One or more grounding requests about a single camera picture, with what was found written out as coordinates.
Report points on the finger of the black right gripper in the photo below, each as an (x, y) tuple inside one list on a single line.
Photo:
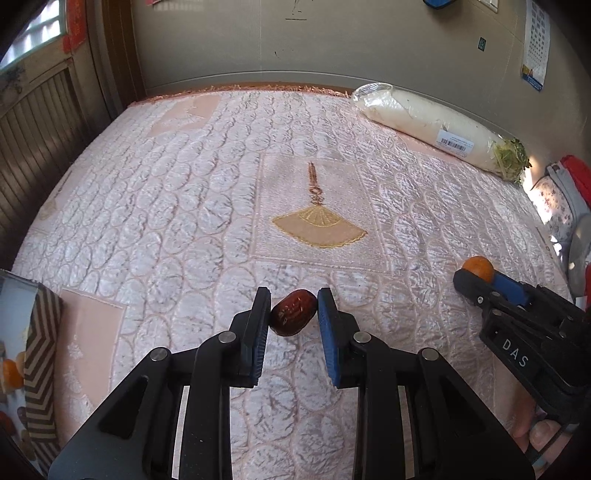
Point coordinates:
[(479, 292)]

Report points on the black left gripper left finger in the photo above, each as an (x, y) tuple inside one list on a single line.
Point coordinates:
[(169, 417)]

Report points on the wooden slatted panel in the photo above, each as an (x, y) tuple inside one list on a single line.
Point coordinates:
[(47, 120)]

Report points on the striped cardboard box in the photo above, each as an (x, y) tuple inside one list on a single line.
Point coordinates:
[(30, 319)]

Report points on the small teal wall sticker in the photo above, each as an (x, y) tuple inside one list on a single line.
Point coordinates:
[(482, 44)]

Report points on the red jujube date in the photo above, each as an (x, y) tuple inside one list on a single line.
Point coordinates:
[(293, 313)]

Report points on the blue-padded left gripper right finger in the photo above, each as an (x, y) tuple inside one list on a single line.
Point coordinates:
[(454, 434)]

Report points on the large orange tangerine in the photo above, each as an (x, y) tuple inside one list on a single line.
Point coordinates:
[(11, 377)]

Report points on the pink quilted bedspread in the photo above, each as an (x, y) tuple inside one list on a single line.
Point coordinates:
[(171, 219)]

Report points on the window with grille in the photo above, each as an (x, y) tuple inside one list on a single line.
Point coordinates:
[(48, 25)]

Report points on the white wall poster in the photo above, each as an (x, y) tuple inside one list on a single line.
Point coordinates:
[(536, 45)]

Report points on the blue cloth on wall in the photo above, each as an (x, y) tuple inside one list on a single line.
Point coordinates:
[(438, 4)]

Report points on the white wall socket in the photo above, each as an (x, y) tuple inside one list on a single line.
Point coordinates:
[(493, 5)]

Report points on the pile of clothes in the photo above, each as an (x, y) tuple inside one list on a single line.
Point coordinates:
[(562, 199)]

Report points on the person's hand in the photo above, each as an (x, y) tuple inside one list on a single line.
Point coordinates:
[(538, 431)]

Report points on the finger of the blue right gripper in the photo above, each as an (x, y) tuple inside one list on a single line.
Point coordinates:
[(510, 289)]

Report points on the wrapped white daikon radish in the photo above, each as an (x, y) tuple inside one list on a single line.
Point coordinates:
[(443, 128)]

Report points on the small orange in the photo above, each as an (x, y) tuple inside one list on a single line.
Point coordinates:
[(481, 267)]

